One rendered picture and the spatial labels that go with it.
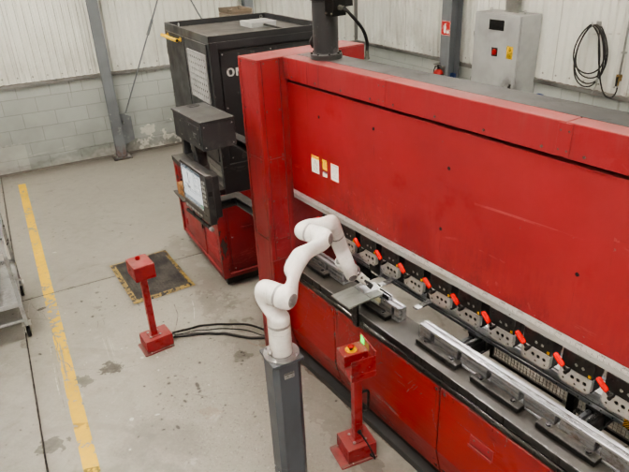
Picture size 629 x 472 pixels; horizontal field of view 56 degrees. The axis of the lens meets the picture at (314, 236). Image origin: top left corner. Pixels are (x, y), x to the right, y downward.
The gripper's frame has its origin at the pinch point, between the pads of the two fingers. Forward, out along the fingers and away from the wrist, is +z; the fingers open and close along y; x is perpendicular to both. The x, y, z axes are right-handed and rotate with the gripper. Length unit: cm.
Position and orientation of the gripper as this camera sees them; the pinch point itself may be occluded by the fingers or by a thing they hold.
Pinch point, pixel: (367, 284)
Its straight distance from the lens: 365.1
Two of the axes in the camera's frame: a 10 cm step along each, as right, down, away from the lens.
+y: -5.6, -3.5, 7.5
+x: -6.1, 7.9, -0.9
